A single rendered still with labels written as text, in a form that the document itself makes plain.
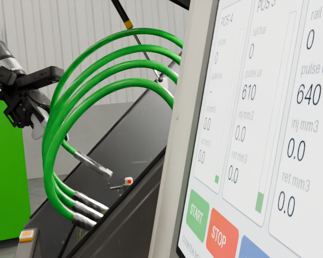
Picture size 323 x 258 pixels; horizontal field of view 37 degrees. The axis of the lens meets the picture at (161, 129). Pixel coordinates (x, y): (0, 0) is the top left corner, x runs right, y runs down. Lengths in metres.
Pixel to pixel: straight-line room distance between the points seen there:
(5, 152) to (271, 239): 3.99
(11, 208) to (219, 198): 3.96
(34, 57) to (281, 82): 7.15
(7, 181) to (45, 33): 3.61
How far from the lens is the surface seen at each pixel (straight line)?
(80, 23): 7.53
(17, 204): 4.32
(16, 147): 4.25
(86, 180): 1.32
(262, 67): 0.35
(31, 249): 1.19
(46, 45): 7.45
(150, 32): 1.05
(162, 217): 0.61
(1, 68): 0.98
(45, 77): 1.14
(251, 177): 0.33
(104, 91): 0.74
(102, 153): 1.31
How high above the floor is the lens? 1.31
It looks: 6 degrees down
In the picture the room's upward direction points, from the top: 4 degrees counter-clockwise
